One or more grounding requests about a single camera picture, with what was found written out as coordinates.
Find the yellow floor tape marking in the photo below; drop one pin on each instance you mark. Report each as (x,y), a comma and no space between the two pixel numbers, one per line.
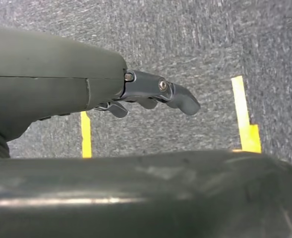
(242,111)
(86,138)

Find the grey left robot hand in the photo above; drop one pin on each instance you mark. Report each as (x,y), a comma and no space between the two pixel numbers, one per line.
(49,82)

